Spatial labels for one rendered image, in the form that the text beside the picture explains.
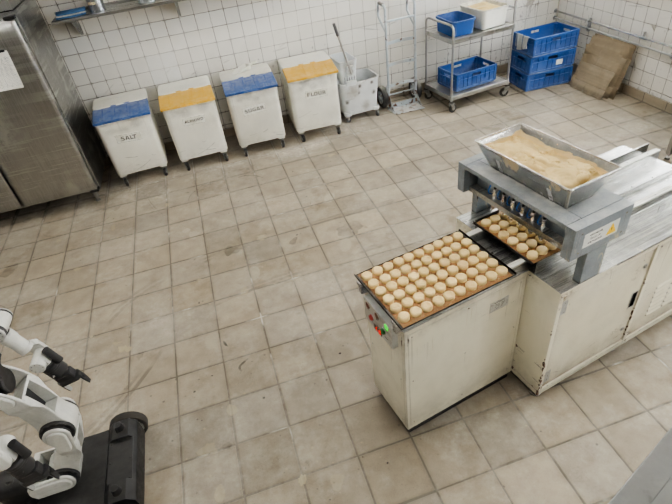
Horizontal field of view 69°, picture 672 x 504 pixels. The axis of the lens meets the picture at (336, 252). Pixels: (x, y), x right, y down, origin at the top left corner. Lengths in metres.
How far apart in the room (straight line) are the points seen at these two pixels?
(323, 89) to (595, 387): 3.79
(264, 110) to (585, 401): 3.94
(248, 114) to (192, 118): 0.56
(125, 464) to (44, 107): 3.27
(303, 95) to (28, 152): 2.64
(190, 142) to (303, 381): 3.13
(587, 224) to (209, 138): 4.05
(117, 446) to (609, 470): 2.45
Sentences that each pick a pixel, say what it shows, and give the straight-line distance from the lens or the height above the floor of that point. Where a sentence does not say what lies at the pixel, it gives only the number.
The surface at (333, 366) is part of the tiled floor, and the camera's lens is 3.09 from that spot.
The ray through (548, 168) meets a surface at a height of 1.29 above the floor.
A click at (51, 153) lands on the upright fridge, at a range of 5.24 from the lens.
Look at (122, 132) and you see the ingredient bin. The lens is 5.36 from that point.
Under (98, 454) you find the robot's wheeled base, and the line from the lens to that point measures 3.01.
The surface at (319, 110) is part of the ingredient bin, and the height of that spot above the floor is 0.33.
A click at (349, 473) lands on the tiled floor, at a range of 2.72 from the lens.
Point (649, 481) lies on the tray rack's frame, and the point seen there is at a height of 1.82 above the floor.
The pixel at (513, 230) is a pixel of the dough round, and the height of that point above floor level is 0.92.
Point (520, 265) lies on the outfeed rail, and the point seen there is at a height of 0.89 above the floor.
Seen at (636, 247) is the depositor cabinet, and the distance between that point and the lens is 2.70.
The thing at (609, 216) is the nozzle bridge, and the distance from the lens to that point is 2.26.
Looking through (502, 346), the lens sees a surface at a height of 0.36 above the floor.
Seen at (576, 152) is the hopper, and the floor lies 1.30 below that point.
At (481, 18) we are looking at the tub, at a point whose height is 0.91.
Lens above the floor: 2.42
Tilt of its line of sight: 39 degrees down
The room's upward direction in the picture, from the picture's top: 8 degrees counter-clockwise
